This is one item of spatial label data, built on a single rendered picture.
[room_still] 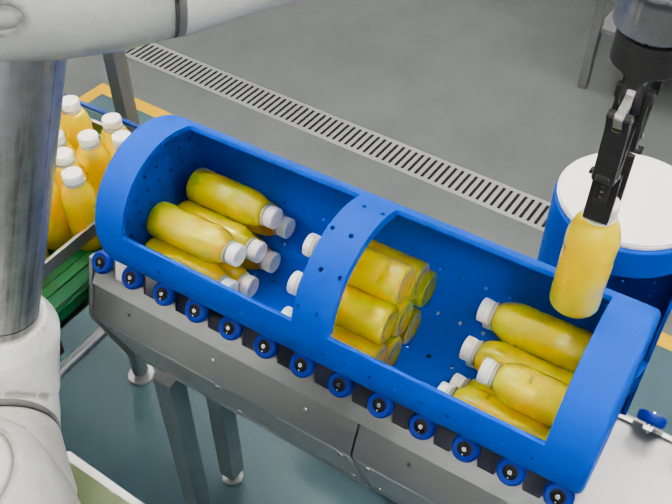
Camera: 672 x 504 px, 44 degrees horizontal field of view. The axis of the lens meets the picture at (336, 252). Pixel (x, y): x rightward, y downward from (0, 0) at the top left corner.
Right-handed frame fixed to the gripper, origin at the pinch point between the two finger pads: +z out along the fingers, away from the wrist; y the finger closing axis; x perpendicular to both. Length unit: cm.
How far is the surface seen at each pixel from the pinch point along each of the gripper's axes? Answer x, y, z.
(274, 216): 53, 5, 34
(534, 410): -0.5, -8.3, 34.4
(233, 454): 73, 7, 129
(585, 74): 61, 243, 136
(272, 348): 43, -10, 48
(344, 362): 26.9, -14.1, 36.1
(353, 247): 31.2, -5.0, 22.0
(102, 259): 82, -10, 47
